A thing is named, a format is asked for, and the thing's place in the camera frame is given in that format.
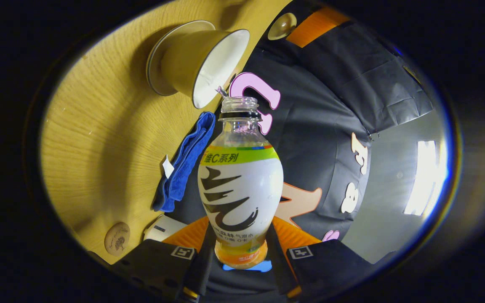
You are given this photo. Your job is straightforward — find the blue folded towel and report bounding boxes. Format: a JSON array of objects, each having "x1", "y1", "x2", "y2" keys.
[{"x1": 152, "y1": 112, "x2": 216, "y2": 213}]

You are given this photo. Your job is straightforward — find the cream toaster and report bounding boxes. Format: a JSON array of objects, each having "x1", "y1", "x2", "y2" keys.
[{"x1": 144, "y1": 215, "x2": 188, "y2": 242}]

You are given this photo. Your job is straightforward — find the yellow ceramic teacup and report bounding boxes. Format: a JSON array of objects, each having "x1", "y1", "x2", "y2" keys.
[{"x1": 160, "y1": 29, "x2": 250, "y2": 109}]

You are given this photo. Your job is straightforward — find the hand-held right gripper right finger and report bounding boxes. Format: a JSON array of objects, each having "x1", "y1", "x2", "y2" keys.
[{"x1": 266, "y1": 217, "x2": 394, "y2": 299}]

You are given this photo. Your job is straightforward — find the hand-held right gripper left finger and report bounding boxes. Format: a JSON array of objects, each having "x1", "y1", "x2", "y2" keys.
[{"x1": 112, "y1": 217, "x2": 218, "y2": 301}]

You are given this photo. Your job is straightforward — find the water bottle with white label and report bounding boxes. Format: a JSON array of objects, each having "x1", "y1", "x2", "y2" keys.
[{"x1": 197, "y1": 96, "x2": 284, "y2": 270}]

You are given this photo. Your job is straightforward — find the round cork coaster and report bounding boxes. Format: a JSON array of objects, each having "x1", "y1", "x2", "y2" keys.
[{"x1": 104, "y1": 222, "x2": 131, "y2": 256}]

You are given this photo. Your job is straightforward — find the yellow ceramic teacup lid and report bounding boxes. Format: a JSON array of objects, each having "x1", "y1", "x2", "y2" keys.
[{"x1": 267, "y1": 12, "x2": 298, "y2": 41}]

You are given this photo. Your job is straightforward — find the black backdrop cloth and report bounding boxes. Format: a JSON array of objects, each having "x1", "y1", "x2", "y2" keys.
[{"x1": 167, "y1": 0, "x2": 434, "y2": 295}]

